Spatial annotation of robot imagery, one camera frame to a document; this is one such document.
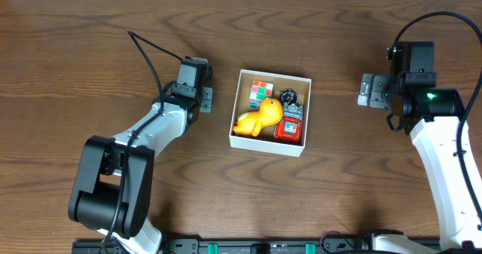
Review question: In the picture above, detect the orange dinosaur toy figure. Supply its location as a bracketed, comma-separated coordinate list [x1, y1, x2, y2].
[233, 97, 283, 137]

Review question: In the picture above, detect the black round cap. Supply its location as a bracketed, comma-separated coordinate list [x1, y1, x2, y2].
[279, 88, 298, 105]

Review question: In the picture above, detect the white cardboard box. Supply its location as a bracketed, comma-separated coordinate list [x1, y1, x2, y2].
[229, 69, 312, 157]

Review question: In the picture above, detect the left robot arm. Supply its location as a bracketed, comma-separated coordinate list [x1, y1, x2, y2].
[68, 57, 212, 253]

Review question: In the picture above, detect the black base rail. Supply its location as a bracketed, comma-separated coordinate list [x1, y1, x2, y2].
[71, 231, 441, 254]

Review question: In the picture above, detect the red grey toy truck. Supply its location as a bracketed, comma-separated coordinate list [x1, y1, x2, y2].
[273, 103, 303, 143]

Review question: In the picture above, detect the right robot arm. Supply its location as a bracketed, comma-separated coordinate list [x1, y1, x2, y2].
[358, 41, 481, 252]

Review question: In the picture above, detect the multicolour puzzle cube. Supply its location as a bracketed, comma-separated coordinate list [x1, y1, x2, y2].
[249, 80, 274, 108]

